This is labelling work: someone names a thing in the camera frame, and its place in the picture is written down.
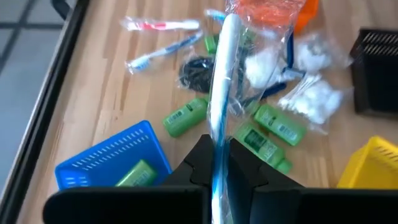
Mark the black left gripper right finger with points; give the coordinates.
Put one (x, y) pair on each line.
(311, 207)

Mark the red toothbrush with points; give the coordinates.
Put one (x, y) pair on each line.
(161, 25)

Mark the black aluminium table frame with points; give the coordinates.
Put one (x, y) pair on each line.
(49, 99)

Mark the dark blue razor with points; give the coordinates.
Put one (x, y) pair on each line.
(290, 49)

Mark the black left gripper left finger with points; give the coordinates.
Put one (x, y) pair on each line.
(130, 205)

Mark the yellow slotted plastic basket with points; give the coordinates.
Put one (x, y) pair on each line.
(373, 165)

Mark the orange slotted plastic basket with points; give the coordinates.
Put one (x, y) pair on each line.
(308, 15)

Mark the small green bottle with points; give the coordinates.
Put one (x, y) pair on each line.
(264, 146)
(280, 124)
(136, 175)
(211, 43)
(185, 116)

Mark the light blue toothbrush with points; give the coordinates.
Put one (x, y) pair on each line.
(224, 62)
(214, 14)

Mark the dark blue toothbrush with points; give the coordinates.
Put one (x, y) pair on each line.
(168, 49)

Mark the black slotted plastic basket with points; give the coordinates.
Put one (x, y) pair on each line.
(379, 87)

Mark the white cotton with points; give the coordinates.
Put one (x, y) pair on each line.
(311, 99)
(261, 65)
(314, 53)

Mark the blue slotted plastic basket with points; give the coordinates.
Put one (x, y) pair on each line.
(102, 155)

